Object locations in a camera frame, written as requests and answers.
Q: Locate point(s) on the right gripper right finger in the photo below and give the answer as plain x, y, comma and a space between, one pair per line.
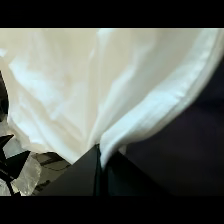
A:
130, 181

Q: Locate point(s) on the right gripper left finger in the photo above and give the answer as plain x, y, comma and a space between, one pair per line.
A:
80, 180

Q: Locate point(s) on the white shirt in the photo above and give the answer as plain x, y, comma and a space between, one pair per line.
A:
100, 80

